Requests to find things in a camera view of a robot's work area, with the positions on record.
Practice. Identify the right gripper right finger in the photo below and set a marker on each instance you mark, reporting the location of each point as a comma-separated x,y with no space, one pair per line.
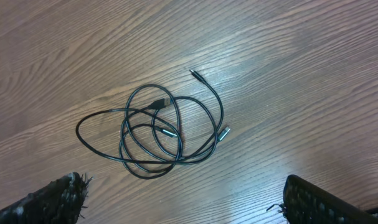
304,202

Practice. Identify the black cable silver plugs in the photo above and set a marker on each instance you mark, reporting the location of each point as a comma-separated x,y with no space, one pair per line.
149,117

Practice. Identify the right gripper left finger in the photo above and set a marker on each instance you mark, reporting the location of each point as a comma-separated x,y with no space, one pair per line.
61,201

